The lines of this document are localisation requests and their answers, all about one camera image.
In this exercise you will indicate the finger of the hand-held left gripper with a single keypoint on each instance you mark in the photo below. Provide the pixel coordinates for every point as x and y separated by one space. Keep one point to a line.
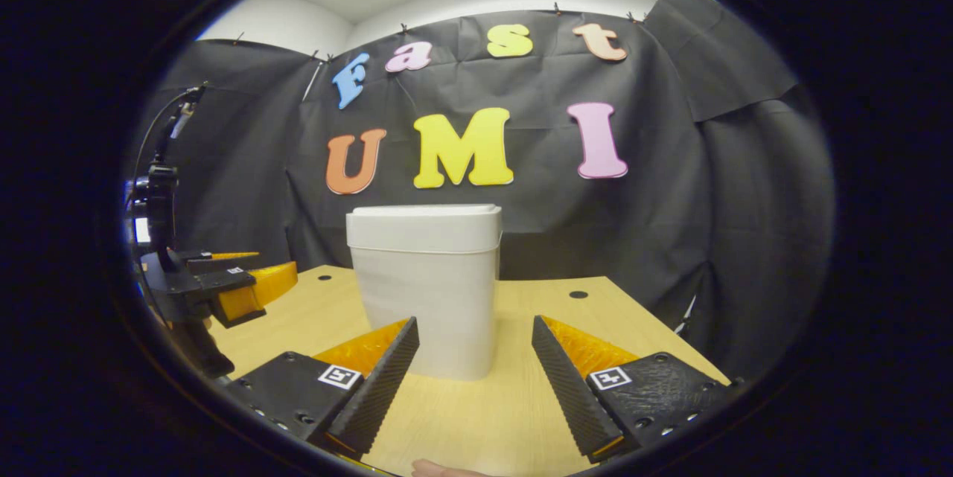
249 291
216 261

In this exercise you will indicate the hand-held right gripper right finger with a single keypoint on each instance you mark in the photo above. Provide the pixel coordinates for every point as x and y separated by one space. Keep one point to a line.
569 388

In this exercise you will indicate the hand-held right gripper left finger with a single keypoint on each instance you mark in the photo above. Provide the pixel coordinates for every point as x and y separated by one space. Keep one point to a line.
380 388

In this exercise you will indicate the white desktop garbage bin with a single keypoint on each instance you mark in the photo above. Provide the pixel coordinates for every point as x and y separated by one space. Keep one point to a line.
424 291

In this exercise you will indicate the wooden desktop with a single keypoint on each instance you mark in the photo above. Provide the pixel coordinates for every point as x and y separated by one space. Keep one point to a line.
521 328

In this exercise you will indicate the black backdrop cloth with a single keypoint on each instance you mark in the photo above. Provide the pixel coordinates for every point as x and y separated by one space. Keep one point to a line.
670 202

